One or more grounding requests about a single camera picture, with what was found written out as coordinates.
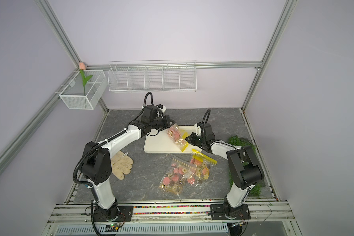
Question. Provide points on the cookie ziploc bag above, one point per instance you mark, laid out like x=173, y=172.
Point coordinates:
x=176, y=176
x=202, y=167
x=178, y=136

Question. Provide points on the pink artificial tulip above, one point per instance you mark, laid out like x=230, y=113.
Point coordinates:
x=85, y=79

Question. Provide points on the white wire wall basket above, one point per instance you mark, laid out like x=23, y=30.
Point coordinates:
x=134, y=76

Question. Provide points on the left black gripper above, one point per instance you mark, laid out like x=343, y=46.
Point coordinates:
x=167, y=119

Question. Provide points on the beige work glove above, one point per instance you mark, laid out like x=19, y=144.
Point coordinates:
x=121, y=165

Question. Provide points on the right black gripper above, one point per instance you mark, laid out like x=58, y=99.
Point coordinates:
x=191, y=140

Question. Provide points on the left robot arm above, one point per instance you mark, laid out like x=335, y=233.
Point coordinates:
x=99, y=160

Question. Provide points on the white mesh wall box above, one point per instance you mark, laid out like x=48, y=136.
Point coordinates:
x=73, y=95

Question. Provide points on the white rectangular tray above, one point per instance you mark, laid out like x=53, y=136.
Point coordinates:
x=161, y=143

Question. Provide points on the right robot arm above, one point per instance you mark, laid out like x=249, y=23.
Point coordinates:
x=244, y=167

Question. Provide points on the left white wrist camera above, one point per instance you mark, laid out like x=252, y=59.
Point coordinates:
x=162, y=109

